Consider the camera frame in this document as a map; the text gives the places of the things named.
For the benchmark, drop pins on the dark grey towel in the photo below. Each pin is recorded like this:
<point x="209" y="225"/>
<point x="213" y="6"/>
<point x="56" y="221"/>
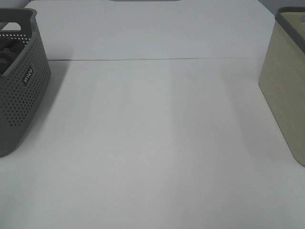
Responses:
<point x="9" y="51"/>

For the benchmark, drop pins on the grey perforated plastic basket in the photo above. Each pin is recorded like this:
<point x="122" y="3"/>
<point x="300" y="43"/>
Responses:
<point x="24" y="83"/>

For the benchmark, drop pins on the beige basket with grey rim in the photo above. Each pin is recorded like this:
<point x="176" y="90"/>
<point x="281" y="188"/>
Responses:
<point x="282" y="79"/>

